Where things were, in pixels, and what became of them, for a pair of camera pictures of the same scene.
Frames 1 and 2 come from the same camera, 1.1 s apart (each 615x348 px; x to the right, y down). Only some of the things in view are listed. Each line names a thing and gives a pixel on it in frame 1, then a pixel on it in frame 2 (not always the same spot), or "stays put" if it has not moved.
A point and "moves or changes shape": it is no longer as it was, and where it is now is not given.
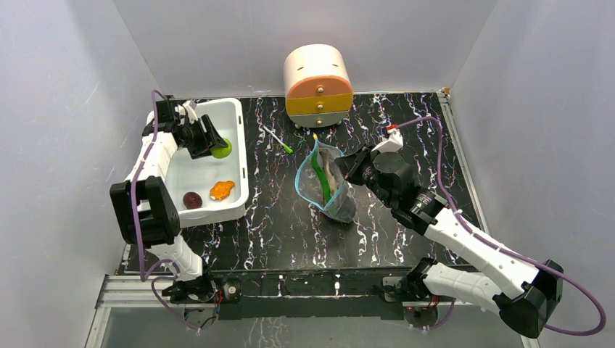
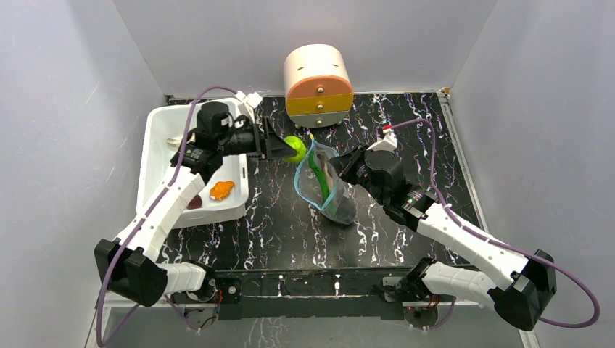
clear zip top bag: [320, 180] stays put
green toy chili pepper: [314, 160] stays put
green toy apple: [222, 152] moves or changes shape
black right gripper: [359, 164] stays put
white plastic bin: [209, 188] stays put
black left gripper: [209, 140] → [275, 148]
